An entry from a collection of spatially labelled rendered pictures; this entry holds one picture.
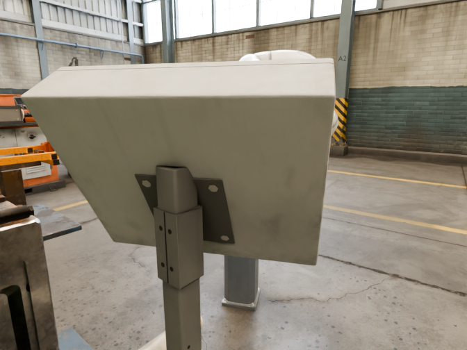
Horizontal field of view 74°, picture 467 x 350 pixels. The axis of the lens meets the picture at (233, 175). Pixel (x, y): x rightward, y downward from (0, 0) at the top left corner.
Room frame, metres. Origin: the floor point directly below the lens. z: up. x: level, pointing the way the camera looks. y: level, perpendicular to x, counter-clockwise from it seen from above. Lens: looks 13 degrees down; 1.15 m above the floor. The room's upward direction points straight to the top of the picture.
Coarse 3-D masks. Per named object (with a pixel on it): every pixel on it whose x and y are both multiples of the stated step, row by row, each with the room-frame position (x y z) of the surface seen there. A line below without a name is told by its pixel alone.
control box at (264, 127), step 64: (192, 64) 0.37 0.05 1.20; (256, 64) 0.35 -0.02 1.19; (320, 64) 0.33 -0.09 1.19; (64, 128) 0.37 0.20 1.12; (128, 128) 0.35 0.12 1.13; (192, 128) 0.33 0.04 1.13; (256, 128) 0.31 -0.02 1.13; (320, 128) 0.29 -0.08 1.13; (128, 192) 0.41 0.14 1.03; (256, 192) 0.36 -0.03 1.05; (320, 192) 0.34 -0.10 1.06; (256, 256) 0.43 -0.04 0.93
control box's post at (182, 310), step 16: (160, 176) 0.36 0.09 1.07; (176, 176) 0.35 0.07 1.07; (192, 176) 0.36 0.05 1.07; (160, 192) 0.36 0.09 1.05; (176, 192) 0.35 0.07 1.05; (192, 192) 0.36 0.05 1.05; (160, 208) 0.36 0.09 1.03; (176, 208) 0.35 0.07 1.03; (176, 288) 0.35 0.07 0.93; (192, 288) 0.36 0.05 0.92; (176, 304) 0.35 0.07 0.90; (192, 304) 0.36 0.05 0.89; (176, 320) 0.35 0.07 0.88; (192, 320) 0.36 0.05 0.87; (176, 336) 0.35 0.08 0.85; (192, 336) 0.36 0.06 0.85
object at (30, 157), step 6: (12, 156) 1.02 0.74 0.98; (18, 156) 1.02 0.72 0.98; (24, 156) 1.03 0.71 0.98; (30, 156) 1.04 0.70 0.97; (36, 156) 1.06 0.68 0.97; (42, 156) 1.07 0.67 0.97; (48, 156) 1.08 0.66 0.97; (0, 162) 0.98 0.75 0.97; (6, 162) 0.99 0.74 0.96; (12, 162) 1.00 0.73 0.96; (18, 162) 1.01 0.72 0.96
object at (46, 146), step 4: (44, 144) 1.29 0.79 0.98; (48, 144) 1.30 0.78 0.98; (8, 148) 1.21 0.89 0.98; (12, 148) 1.21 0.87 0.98; (16, 148) 1.22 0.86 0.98; (20, 148) 1.23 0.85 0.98; (24, 148) 1.24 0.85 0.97; (36, 148) 1.27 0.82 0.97; (40, 148) 1.29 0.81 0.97; (44, 148) 1.30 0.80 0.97; (48, 148) 1.30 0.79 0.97; (52, 148) 1.33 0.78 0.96; (0, 152) 1.18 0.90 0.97; (4, 152) 1.19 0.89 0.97; (8, 152) 1.20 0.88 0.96; (12, 152) 1.21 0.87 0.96; (16, 152) 1.22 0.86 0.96; (20, 152) 1.23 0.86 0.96; (24, 152) 1.24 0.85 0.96
